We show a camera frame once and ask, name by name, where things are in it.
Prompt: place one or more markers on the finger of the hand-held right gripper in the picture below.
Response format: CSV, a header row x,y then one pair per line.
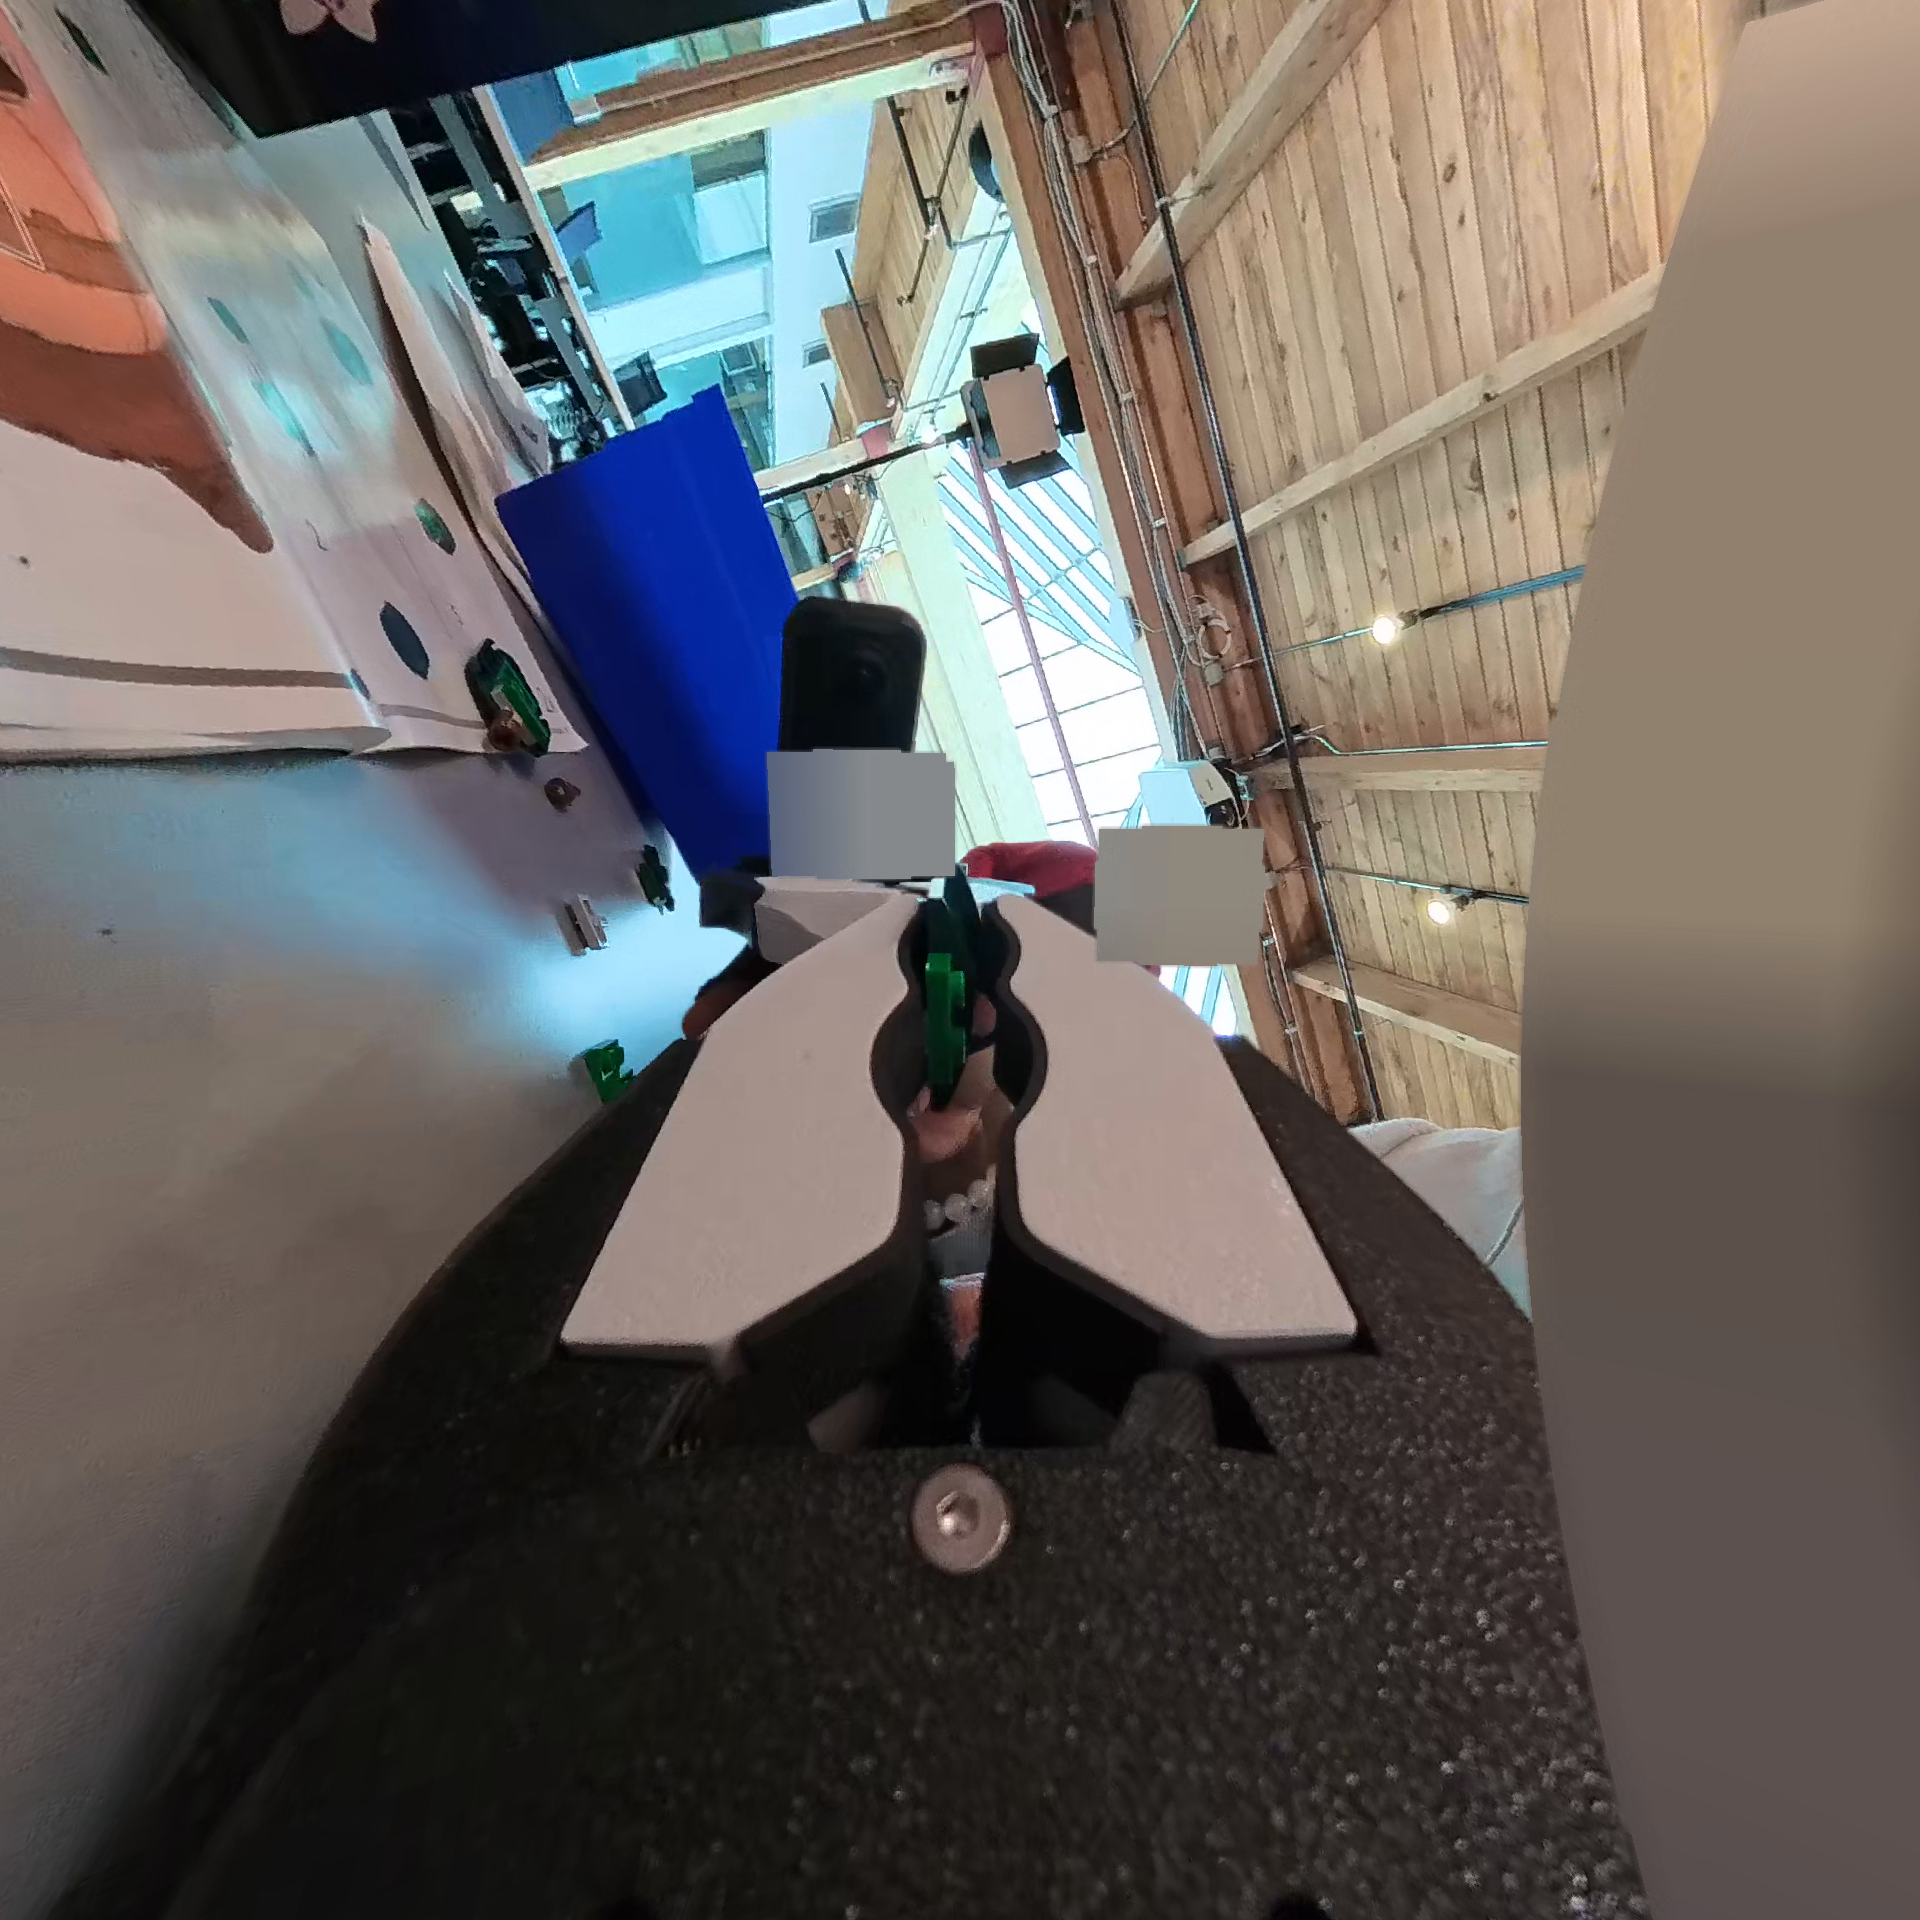
x,y
818,914

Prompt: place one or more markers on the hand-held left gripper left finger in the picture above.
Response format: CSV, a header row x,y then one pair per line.
x,y
764,1172

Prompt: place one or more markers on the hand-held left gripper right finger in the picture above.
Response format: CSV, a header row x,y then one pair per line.
x,y
1170,1184

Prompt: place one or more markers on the green toy brick piece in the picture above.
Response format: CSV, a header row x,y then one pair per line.
x,y
941,1021

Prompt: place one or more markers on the person's right hand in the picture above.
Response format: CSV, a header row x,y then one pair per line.
x,y
953,1128

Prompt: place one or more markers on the small dark green toy brick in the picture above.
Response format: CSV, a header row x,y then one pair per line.
x,y
654,878

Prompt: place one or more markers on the bright green toy brick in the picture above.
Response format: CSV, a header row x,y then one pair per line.
x,y
603,1073

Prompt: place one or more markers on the blue board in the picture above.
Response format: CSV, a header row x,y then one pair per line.
x,y
660,599

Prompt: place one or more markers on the red cap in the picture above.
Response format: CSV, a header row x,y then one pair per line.
x,y
1036,868

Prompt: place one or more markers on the small white toy brick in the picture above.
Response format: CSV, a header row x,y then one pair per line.
x,y
586,921

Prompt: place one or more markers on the person's white jacket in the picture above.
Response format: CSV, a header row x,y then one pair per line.
x,y
1440,1184

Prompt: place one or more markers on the square light panel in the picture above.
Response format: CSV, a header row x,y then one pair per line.
x,y
1019,422

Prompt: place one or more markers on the green and brown brick assembly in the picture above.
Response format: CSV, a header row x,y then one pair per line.
x,y
502,690

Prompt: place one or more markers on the ceiling light bulb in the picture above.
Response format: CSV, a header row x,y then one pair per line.
x,y
1440,909
1388,628

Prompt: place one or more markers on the toy brick instruction booklet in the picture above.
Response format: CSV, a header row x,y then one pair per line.
x,y
181,599

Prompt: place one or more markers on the white security camera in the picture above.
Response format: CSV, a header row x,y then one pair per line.
x,y
1194,786

